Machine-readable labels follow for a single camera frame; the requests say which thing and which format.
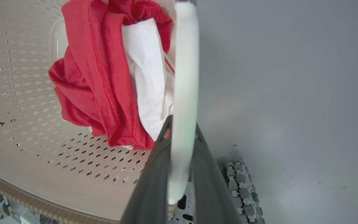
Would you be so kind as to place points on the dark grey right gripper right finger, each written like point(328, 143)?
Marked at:
point(210, 189)

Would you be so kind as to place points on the red garment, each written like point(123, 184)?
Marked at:
point(92, 77)

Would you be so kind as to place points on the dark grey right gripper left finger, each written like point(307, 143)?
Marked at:
point(149, 189)

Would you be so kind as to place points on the grey roller wheel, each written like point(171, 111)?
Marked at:
point(240, 189)

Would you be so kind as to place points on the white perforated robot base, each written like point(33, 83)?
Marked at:
point(5, 214)

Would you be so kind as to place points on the white garment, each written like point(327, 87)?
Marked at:
point(148, 81)

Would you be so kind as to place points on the white perforated plastic laundry basket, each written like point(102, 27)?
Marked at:
point(26, 93)

